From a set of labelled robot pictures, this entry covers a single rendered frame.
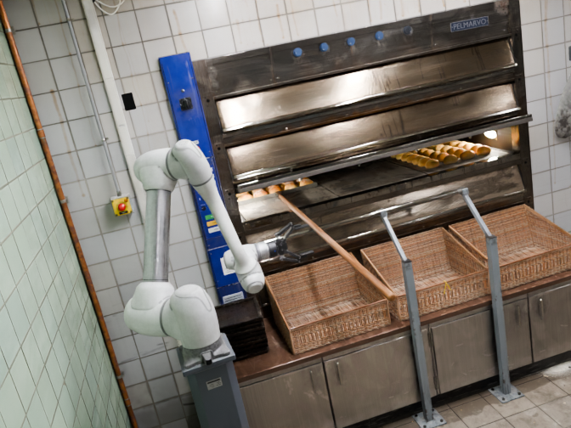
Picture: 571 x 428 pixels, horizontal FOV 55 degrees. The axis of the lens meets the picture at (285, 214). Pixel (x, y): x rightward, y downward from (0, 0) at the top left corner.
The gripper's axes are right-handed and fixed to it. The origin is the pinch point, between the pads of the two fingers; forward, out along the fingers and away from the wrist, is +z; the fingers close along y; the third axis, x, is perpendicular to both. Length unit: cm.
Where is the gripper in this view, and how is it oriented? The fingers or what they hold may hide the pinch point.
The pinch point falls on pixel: (308, 239)
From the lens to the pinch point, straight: 260.5
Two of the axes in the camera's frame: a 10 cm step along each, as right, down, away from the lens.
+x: 2.3, 2.3, -9.5
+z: 9.5, -2.4, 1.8
